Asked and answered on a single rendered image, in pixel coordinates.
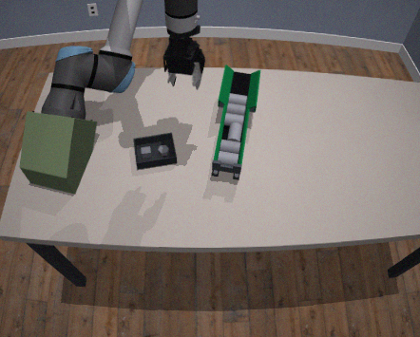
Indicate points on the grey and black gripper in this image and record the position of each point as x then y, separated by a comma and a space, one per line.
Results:
186, 47

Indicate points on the dark grey flat bar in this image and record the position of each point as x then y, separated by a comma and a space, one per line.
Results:
227, 168

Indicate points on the grey cylinder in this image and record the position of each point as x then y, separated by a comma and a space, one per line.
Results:
236, 108
237, 99
234, 133
230, 146
230, 118
228, 158

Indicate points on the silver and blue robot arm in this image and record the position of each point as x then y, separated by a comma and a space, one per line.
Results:
77, 68

